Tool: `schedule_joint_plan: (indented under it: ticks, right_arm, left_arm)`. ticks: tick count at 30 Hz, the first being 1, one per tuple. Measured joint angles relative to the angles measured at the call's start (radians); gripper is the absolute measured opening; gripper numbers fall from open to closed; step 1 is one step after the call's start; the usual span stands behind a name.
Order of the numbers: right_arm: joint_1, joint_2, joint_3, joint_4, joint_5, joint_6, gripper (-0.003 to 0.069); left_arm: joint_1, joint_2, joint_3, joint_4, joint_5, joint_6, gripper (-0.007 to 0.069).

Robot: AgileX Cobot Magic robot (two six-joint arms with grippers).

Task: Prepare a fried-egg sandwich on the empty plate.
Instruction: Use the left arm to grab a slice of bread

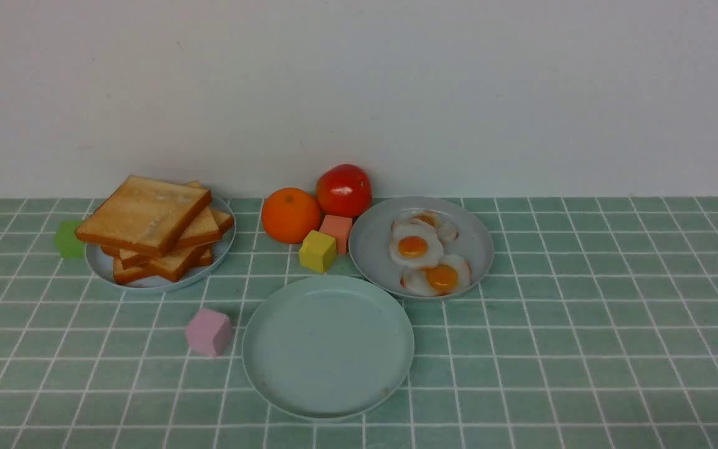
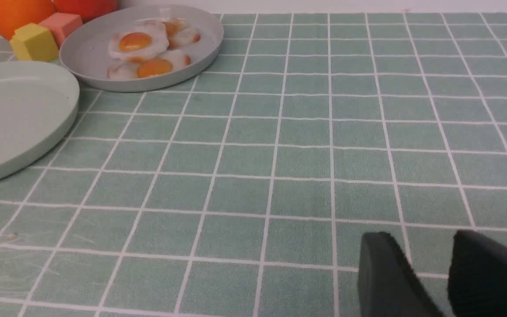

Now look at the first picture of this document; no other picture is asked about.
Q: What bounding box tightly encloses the red tomato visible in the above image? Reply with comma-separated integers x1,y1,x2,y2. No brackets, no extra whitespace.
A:
315,164,373,218

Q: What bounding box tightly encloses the pink foam cube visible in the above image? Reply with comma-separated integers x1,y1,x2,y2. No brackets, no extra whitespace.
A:
185,309,232,357

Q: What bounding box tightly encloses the salmon foam cube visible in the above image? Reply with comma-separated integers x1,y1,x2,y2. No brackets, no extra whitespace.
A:
319,215,353,254

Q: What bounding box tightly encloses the green foam cube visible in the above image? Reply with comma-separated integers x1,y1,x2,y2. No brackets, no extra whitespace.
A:
54,220,85,259

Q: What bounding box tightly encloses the fried egg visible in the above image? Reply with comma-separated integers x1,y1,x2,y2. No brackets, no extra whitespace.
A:
391,208,459,244
401,254,471,297
388,219,445,268

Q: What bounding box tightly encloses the orange fruit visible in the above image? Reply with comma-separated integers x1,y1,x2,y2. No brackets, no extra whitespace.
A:
261,188,322,244

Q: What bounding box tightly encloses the yellow foam cube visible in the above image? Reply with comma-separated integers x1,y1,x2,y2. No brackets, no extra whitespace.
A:
299,230,337,274

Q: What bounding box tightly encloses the green serving plate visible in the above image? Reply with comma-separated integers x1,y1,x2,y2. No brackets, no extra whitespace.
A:
241,276,415,421

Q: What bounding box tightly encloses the light blue bread plate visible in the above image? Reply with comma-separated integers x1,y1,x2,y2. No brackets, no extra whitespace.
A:
85,197,237,294

